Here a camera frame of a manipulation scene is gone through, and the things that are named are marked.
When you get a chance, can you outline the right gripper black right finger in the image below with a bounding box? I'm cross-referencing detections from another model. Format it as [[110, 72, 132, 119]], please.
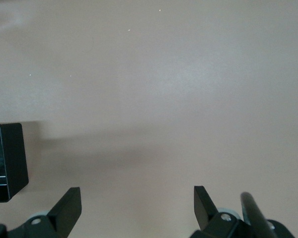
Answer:
[[190, 185, 250, 238]]

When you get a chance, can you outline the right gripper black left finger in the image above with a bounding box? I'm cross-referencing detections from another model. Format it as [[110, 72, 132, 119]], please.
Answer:
[[7, 187, 82, 238]]

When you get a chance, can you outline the black plastic box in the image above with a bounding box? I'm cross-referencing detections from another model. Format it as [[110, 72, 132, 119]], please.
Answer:
[[0, 123, 30, 203]]

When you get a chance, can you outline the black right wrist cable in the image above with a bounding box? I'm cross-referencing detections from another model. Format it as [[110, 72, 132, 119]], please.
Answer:
[[240, 192, 276, 238]]

